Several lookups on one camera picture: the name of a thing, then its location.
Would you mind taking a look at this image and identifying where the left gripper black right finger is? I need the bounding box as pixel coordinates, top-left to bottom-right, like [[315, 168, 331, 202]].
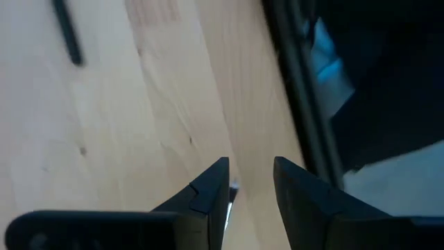
[[273, 156, 444, 250]]

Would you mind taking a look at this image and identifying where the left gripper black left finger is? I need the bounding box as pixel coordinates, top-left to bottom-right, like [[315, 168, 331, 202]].
[[4, 156, 231, 250]]

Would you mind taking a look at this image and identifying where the black slim pen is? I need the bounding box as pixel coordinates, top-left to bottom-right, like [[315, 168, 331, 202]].
[[51, 0, 85, 67]]

